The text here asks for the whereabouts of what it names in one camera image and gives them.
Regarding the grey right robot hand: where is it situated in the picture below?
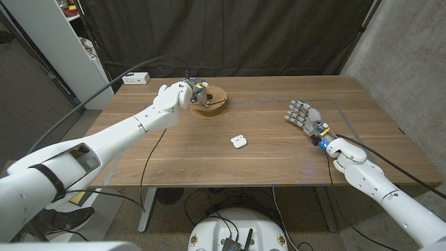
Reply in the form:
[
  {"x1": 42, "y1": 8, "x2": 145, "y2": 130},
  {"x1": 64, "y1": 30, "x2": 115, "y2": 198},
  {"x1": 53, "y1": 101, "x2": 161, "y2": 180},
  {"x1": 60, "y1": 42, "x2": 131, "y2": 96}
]
[{"x1": 284, "y1": 99, "x2": 331, "y2": 147}]

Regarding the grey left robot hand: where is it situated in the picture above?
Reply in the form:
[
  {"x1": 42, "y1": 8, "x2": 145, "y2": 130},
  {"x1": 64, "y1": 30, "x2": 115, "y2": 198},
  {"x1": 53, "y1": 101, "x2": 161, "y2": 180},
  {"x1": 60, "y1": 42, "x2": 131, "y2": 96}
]
[{"x1": 181, "y1": 77, "x2": 210, "y2": 107}]

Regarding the white AirPods case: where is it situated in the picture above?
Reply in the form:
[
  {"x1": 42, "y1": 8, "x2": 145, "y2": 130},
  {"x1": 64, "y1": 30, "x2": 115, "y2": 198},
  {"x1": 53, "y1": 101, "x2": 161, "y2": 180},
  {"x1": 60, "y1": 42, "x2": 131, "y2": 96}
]
[{"x1": 230, "y1": 134, "x2": 248, "y2": 150}]

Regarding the cardboard filament reel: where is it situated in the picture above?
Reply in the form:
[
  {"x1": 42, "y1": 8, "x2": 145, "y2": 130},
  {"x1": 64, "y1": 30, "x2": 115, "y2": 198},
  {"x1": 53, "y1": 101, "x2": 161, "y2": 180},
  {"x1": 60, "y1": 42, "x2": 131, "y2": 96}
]
[{"x1": 189, "y1": 85, "x2": 229, "y2": 121}]

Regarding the white power strip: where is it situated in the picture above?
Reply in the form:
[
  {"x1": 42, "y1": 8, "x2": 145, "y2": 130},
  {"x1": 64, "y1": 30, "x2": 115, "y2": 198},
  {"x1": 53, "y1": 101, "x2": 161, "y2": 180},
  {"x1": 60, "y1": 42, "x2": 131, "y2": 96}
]
[{"x1": 121, "y1": 72, "x2": 151, "y2": 86}]

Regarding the black fabric curtain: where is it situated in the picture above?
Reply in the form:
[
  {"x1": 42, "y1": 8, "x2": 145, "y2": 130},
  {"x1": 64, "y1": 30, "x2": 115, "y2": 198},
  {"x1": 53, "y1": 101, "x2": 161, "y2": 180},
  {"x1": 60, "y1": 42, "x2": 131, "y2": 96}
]
[{"x1": 75, "y1": 0, "x2": 380, "y2": 93}]

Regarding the grey table leg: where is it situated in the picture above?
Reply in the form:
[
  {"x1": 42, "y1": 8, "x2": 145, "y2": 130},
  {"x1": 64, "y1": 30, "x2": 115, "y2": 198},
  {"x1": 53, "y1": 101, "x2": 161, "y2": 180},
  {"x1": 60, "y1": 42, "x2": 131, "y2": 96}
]
[
  {"x1": 315, "y1": 185, "x2": 338, "y2": 234},
  {"x1": 137, "y1": 187, "x2": 157, "y2": 234}
]

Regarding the round black floor fan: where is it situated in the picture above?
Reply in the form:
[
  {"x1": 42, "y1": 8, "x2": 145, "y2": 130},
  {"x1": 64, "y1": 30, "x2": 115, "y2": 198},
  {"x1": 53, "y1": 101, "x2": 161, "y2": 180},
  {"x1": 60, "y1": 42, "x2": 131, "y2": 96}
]
[{"x1": 155, "y1": 187, "x2": 185, "y2": 206}]

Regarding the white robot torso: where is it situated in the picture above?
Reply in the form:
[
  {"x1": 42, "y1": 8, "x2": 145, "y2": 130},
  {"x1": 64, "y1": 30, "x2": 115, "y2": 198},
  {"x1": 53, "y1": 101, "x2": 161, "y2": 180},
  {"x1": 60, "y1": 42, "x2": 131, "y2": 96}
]
[{"x1": 187, "y1": 208, "x2": 289, "y2": 251}]

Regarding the white cabinet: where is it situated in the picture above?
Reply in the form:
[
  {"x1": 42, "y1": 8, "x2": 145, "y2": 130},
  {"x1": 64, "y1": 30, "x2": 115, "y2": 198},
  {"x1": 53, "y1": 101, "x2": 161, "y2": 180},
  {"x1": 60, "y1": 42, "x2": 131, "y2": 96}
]
[{"x1": 1, "y1": 0, "x2": 115, "y2": 111}]

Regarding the black electronics module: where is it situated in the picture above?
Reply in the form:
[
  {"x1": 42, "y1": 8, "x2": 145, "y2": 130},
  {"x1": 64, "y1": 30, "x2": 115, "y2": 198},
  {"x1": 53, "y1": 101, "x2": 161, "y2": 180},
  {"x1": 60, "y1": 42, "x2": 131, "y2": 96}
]
[{"x1": 221, "y1": 228, "x2": 254, "y2": 251}]

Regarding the black shoe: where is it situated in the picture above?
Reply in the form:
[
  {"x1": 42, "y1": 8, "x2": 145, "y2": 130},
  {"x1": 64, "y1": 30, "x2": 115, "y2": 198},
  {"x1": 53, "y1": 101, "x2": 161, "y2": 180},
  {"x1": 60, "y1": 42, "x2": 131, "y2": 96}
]
[{"x1": 33, "y1": 206, "x2": 95, "y2": 233}]

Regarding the white robot chest cover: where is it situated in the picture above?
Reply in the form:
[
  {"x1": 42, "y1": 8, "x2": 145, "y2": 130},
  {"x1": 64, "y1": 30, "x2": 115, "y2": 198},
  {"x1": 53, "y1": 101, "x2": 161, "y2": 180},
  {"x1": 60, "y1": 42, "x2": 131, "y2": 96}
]
[{"x1": 0, "y1": 241, "x2": 142, "y2": 251}]

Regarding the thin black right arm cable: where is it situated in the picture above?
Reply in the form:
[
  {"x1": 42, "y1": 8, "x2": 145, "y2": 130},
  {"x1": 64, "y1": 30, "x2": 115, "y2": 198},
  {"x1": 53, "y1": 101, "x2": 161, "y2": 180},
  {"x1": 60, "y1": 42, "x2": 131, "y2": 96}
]
[{"x1": 325, "y1": 151, "x2": 400, "y2": 251}]

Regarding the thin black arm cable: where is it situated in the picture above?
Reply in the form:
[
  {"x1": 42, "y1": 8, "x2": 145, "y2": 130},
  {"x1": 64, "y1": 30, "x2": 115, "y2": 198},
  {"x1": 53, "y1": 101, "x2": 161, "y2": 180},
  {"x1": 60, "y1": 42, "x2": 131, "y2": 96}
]
[
  {"x1": 325, "y1": 151, "x2": 400, "y2": 251},
  {"x1": 64, "y1": 128, "x2": 168, "y2": 213}
]

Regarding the white floor cable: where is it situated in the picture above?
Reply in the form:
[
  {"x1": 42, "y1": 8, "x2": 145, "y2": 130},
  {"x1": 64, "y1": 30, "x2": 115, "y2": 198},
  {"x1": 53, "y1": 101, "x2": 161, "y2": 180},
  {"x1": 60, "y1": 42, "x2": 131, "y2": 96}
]
[{"x1": 271, "y1": 185, "x2": 300, "y2": 251}]

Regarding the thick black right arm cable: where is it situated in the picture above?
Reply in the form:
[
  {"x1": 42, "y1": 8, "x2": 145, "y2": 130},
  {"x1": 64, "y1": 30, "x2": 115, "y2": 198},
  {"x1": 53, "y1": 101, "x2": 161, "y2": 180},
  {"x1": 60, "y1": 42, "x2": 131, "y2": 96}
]
[{"x1": 334, "y1": 133, "x2": 446, "y2": 201}]

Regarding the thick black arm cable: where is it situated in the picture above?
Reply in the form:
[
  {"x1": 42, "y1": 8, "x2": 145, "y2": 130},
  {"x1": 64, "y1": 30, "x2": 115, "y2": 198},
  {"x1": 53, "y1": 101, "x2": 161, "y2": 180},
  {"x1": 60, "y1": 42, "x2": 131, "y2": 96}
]
[
  {"x1": 334, "y1": 133, "x2": 446, "y2": 201},
  {"x1": 26, "y1": 55, "x2": 191, "y2": 155}
]

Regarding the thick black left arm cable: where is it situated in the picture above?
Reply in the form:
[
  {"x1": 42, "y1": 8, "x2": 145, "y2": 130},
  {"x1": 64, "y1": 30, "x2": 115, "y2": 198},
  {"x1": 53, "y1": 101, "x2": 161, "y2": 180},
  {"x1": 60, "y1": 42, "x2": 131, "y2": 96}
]
[{"x1": 26, "y1": 55, "x2": 191, "y2": 155}]

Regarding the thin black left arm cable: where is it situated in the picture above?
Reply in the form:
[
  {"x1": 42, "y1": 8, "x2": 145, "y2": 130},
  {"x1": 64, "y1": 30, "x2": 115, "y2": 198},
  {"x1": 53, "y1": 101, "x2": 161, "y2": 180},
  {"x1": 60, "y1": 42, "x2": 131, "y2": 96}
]
[{"x1": 64, "y1": 128, "x2": 168, "y2": 213}]

